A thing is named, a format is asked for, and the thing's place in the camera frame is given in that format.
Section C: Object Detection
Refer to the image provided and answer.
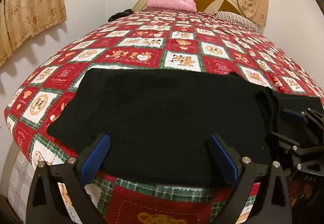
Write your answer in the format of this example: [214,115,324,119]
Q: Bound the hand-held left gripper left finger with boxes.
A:
[25,133,111,224]

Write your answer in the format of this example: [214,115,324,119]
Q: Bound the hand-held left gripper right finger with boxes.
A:
[208,133,293,224]

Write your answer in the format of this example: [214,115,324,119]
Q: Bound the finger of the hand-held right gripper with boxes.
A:
[270,131,305,155]
[281,108,324,138]

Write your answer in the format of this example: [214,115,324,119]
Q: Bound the black pants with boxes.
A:
[47,68,324,181]

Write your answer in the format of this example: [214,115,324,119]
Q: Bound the striped pillow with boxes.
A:
[214,10,264,34]

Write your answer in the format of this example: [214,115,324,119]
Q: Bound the red printed bear blanket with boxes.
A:
[4,9,324,224]

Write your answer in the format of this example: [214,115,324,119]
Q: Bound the pink pillow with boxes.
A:
[147,0,197,13]

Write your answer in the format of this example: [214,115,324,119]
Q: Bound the black cable bundle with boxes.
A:
[108,10,132,22]

